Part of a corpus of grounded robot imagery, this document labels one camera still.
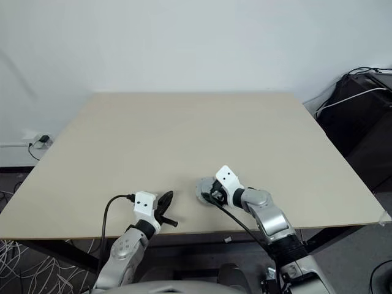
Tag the clear table corner protector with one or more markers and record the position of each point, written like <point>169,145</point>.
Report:
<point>385,218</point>

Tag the large black equipment case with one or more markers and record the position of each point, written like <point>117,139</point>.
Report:
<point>358,128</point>

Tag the grey robot torso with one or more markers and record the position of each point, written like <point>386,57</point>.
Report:
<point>159,288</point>

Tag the black plug adapter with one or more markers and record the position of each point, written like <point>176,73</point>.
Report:
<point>44,139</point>

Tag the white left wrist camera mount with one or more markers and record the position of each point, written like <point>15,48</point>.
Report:
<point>144,205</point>

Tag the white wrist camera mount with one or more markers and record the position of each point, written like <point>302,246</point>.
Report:
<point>228,179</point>
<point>144,205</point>

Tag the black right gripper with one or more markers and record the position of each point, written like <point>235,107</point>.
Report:
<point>219,194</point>

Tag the black table frame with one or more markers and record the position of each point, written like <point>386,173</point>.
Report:
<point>61,255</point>

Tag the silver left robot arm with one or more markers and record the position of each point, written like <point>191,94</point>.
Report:
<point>125,254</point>

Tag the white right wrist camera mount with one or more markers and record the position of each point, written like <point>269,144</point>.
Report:
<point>228,179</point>

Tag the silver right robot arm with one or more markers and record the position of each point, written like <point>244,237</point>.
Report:
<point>269,220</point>

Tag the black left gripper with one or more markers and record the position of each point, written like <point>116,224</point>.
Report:
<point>159,211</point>

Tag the grey round object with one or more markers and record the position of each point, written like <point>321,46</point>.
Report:
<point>202,185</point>

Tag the white wall power socket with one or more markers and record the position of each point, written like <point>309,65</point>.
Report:
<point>35,136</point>

